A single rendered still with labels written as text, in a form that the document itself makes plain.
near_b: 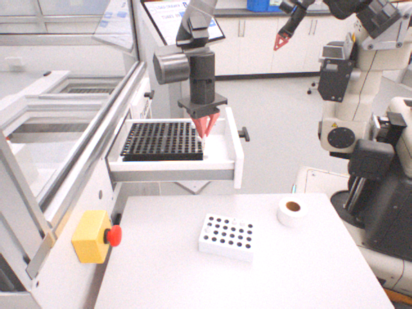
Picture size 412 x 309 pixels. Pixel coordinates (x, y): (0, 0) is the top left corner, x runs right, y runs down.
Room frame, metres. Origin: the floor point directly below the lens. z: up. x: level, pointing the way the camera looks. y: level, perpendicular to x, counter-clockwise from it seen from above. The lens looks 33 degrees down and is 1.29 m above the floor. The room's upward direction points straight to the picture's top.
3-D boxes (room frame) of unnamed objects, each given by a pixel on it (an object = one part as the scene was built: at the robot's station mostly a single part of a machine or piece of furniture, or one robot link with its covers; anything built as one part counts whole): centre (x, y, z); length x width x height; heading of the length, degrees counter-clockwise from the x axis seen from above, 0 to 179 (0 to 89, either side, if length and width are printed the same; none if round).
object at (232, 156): (0.66, -0.09, 0.87); 0.29 x 0.02 x 0.11; 1
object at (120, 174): (0.65, 0.12, 0.86); 0.40 x 0.26 x 0.06; 91
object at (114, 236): (0.32, 0.17, 0.88); 0.04 x 0.03 x 0.04; 1
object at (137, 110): (0.97, 0.24, 0.87); 0.29 x 0.02 x 0.11; 1
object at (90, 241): (0.32, 0.21, 0.88); 0.07 x 0.05 x 0.07; 1
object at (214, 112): (0.55, 0.00, 1.00); 0.07 x 0.07 x 0.09; 32
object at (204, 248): (0.39, -0.06, 0.78); 0.12 x 0.08 x 0.04; 76
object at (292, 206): (0.47, -0.23, 0.78); 0.07 x 0.07 x 0.04
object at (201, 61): (0.56, 0.01, 1.14); 0.07 x 0.06 x 0.07; 115
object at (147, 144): (0.65, 0.11, 0.87); 0.22 x 0.18 x 0.06; 91
